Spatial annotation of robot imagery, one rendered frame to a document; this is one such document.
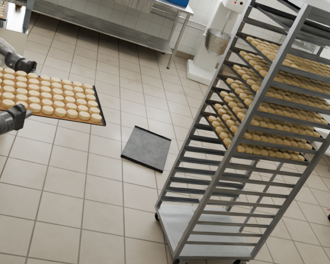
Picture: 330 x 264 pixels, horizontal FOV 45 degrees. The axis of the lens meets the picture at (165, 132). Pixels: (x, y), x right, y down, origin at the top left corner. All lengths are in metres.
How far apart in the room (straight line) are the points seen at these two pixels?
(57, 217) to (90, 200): 0.31
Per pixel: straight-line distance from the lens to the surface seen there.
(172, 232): 2.83
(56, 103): 1.96
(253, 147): 2.45
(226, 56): 2.44
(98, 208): 3.00
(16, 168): 3.17
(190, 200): 3.04
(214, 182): 2.32
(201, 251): 2.83
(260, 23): 2.45
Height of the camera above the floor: 1.96
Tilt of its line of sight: 28 degrees down
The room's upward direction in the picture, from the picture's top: 23 degrees clockwise
